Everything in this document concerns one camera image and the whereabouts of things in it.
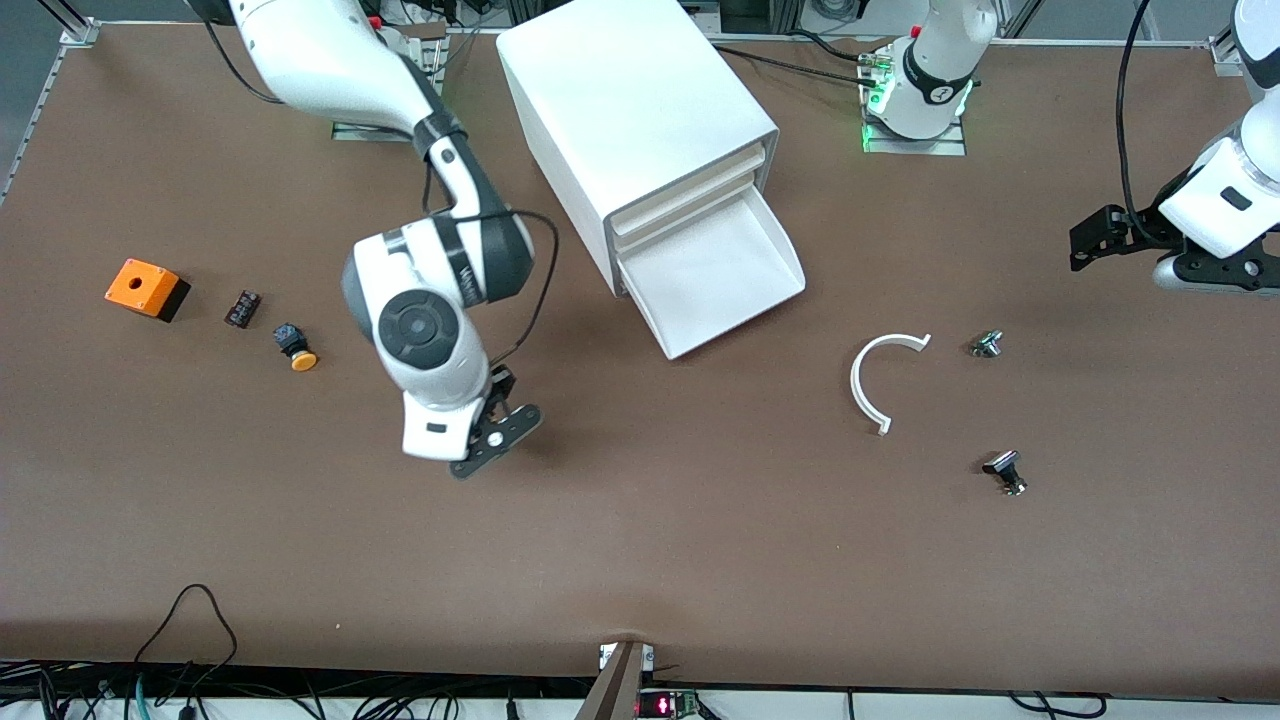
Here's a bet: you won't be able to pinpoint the yellow mushroom push button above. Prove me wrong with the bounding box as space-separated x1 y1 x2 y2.
273 322 319 373

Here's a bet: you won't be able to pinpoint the black square push button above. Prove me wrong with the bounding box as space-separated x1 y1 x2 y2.
982 450 1028 497

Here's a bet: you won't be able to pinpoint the small red LED device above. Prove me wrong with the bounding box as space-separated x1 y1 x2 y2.
638 688 701 720

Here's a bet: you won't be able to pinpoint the black left camera mount bracket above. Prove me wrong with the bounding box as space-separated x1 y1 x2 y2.
1172 222 1280 293

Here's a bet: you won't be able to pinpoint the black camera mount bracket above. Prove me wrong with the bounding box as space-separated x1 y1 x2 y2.
1172 222 1280 293
448 365 544 480

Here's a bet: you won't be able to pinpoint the black right camera mount bracket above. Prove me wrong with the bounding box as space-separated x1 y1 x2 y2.
448 365 544 480

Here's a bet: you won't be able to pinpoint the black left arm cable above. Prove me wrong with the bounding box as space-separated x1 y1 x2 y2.
1115 0 1151 246

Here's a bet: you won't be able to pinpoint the grey left arm base plate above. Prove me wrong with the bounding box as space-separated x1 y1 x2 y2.
862 118 968 157

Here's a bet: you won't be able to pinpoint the white semicircular bracket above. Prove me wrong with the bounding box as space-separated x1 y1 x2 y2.
850 332 933 437

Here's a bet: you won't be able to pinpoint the black looped cable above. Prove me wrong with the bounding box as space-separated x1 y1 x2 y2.
130 583 241 701

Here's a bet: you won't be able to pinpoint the tangled black cables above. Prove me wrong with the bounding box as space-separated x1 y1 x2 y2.
0 660 601 720

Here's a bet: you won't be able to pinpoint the brown camera mount post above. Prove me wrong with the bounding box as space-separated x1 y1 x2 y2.
575 640 646 720

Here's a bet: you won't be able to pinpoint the orange button enclosure box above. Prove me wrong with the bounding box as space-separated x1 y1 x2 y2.
104 258 192 323

